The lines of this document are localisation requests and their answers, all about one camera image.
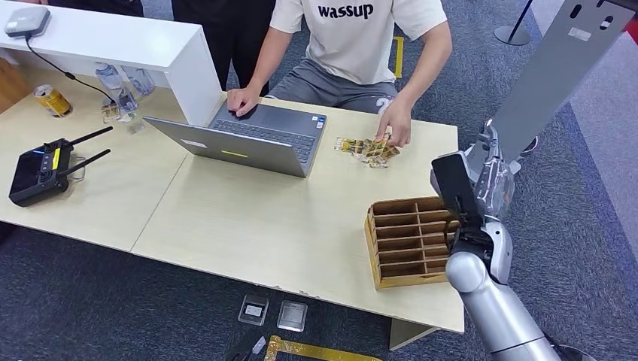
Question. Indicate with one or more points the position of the person's right hand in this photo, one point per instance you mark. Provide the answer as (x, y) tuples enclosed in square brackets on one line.
[(243, 101)]

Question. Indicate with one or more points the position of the person's left hand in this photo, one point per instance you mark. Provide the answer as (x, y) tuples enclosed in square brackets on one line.
[(396, 119)]

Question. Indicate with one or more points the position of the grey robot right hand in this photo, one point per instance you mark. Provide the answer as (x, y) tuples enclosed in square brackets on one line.
[(496, 184)]

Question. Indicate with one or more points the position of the person's left forearm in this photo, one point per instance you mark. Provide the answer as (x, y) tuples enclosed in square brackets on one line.
[(426, 72)]

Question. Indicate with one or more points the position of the person's right forearm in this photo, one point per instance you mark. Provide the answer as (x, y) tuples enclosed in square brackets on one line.
[(259, 72)]

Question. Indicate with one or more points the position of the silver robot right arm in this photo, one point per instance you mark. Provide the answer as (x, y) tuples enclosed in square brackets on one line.
[(493, 299)]

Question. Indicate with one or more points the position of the person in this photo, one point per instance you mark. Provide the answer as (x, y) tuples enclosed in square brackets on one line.
[(234, 35), (99, 6), (354, 45)]

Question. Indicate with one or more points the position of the wooden slotted card box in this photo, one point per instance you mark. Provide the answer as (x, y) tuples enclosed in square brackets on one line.
[(404, 244)]

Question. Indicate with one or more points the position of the grey laptop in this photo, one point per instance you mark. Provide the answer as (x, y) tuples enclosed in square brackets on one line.
[(249, 147)]

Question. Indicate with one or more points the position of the yellow floor tape strip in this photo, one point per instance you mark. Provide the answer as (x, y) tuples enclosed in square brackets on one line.
[(397, 57)]

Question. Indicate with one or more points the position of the clear plastic water bottle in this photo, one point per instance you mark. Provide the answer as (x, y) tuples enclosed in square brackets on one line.
[(118, 92), (140, 80)]

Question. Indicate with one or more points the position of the white counter shelf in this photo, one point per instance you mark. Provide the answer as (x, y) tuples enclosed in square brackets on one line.
[(139, 47)]

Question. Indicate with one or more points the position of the grey kiosk stand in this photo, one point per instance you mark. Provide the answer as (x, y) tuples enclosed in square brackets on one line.
[(553, 74)]

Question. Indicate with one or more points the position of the beige table leg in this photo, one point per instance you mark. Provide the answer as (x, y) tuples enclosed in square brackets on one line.
[(406, 335)]

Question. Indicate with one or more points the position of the yellow drink can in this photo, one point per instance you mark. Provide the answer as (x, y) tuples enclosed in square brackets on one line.
[(52, 101)]

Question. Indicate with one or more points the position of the clear plastic case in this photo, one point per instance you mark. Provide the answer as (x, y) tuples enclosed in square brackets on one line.
[(253, 310)]

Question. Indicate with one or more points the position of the black remote controller with antennas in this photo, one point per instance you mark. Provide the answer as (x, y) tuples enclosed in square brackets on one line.
[(37, 174)]

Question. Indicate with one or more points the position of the grey flat device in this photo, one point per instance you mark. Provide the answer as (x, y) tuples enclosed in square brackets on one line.
[(27, 21)]

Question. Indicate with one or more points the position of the gold floor tape strip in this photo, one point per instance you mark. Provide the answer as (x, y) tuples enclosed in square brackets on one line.
[(309, 351)]

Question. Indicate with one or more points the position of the black tool with white label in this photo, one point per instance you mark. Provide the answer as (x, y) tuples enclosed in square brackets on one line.
[(246, 349)]

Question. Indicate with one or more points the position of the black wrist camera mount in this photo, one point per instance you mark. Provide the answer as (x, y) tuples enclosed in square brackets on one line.
[(451, 184)]

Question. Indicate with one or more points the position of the stanchion post with round base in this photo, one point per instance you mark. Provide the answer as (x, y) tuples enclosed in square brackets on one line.
[(512, 34)]

